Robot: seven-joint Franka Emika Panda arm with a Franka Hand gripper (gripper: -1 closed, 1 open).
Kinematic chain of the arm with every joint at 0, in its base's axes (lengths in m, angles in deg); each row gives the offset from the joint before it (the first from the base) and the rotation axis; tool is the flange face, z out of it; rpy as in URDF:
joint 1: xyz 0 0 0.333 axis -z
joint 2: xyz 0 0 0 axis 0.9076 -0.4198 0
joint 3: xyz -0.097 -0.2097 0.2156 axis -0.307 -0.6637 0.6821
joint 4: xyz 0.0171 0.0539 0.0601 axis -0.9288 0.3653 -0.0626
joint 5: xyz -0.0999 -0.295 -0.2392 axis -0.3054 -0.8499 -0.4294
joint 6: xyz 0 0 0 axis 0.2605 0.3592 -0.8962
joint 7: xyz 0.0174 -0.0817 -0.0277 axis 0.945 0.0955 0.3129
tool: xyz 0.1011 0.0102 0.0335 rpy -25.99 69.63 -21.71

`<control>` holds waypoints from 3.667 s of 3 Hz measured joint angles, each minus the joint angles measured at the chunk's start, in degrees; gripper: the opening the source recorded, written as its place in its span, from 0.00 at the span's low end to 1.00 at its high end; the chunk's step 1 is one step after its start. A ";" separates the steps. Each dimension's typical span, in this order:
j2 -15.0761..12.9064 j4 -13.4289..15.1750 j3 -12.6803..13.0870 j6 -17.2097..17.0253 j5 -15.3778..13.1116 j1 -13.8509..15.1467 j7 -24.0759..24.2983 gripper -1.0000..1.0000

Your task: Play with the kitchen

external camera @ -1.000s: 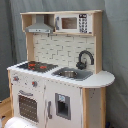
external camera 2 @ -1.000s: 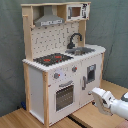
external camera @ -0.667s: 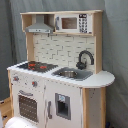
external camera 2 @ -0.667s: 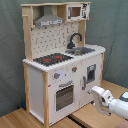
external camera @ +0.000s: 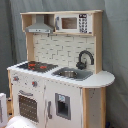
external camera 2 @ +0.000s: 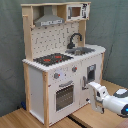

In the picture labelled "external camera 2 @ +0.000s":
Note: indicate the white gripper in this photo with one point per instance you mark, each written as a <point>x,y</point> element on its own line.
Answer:
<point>97,94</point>

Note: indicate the white oven door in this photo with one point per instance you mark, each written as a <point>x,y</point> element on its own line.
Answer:
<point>61,101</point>

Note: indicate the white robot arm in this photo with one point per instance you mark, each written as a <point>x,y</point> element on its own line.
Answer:
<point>117,103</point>

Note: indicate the wooden toy kitchen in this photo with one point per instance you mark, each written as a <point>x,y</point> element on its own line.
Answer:
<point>45,40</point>

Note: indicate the white cabinet door with dispenser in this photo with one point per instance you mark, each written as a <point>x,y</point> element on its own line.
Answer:
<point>90,72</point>

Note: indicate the right red stove knob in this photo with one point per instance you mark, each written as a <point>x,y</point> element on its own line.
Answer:
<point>74,69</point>

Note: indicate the red stove knob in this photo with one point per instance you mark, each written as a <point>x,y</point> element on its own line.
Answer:
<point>74,69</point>
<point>56,75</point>

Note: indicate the left red stove knob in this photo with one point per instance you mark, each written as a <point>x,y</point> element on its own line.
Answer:
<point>56,75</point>

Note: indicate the black faucet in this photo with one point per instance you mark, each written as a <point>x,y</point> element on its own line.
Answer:
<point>71,44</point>

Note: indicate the black stovetop red burners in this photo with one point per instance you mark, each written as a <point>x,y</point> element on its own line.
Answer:
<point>52,59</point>

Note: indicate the toy microwave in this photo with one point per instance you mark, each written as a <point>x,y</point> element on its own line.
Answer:
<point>77,11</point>

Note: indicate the grey range hood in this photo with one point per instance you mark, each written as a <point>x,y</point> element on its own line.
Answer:
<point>48,18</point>

